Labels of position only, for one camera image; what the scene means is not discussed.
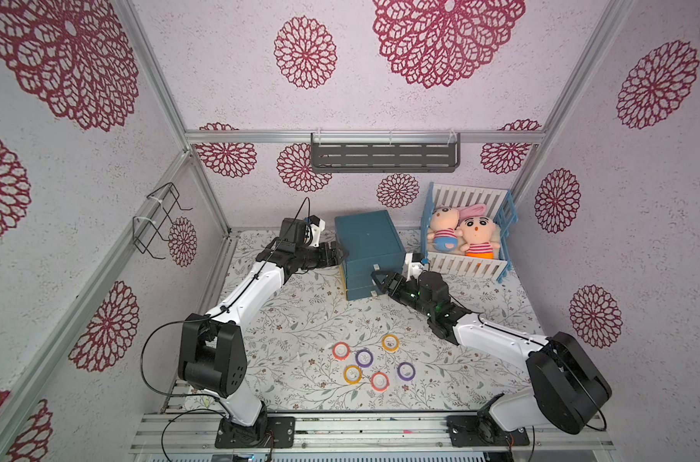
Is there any teal three-drawer cabinet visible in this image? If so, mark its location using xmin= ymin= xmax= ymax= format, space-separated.
xmin=334 ymin=210 xmax=407 ymax=301

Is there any yellow tape roll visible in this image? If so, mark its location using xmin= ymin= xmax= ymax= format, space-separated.
xmin=382 ymin=334 xmax=400 ymax=352
xmin=343 ymin=365 xmax=363 ymax=385

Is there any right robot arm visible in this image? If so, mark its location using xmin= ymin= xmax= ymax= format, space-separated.
xmin=371 ymin=271 xmax=613 ymax=443

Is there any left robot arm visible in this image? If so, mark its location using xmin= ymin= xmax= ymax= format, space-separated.
xmin=178 ymin=238 xmax=349 ymax=429

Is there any purple tape roll right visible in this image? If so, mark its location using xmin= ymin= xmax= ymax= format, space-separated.
xmin=396 ymin=361 xmax=416 ymax=382

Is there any purple tape roll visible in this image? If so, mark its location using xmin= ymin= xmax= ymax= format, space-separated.
xmin=396 ymin=361 xmax=416 ymax=382
xmin=355 ymin=348 xmax=374 ymax=369

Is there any purple tape roll left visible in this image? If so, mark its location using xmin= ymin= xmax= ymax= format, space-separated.
xmin=355 ymin=348 xmax=374 ymax=369

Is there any red tape roll upper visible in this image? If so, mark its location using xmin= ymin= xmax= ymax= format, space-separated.
xmin=332 ymin=342 xmax=351 ymax=361

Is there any red tape roll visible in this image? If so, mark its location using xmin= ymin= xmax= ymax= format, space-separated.
xmin=332 ymin=342 xmax=351 ymax=361
xmin=370 ymin=372 xmax=390 ymax=393

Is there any red tape roll lower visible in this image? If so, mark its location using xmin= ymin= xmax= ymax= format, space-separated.
xmin=370 ymin=372 xmax=390 ymax=393

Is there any white blue toy crib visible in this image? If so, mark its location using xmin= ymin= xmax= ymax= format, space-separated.
xmin=420 ymin=183 xmax=517 ymax=283

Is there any pink plush doll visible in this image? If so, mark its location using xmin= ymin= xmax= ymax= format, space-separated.
xmin=427 ymin=207 xmax=461 ymax=253

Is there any black-haired plush doll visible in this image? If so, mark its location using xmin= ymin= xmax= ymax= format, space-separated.
xmin=456 ymin=204 xmax=501 ymax=259

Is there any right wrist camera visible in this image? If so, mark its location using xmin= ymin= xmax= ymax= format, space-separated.
xmin=403 ymin=252 xmax=429 ymax=280

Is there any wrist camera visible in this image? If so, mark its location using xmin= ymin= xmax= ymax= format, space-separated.
xmin=403 ymin=252 xmax=429 ymax=280
xmin=280 ymin=216 xmax=326 ymax=248

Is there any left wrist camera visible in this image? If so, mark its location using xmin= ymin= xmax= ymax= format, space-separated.
xmin=280 ymin=216 xmax=326 ymax=248

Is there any grey wall shelf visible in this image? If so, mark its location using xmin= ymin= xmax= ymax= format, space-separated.
xmin=309 ymin=134 xmax=461 ymax=173

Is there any black wire wall rack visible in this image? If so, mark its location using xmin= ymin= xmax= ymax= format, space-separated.
xmin=131 ymin=182 xmax=192 ymax=261

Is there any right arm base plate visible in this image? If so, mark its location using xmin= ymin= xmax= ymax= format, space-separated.
xmin=446 ymin=415 xmax=531 ymax=448

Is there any aluminium rail frame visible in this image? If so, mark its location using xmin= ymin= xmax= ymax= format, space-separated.
xmin=123 ymin=412 xmax=620 ymax=461

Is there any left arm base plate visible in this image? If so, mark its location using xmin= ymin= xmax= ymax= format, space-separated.
xmin=214 ymin=416 xmax=296 ymax=450

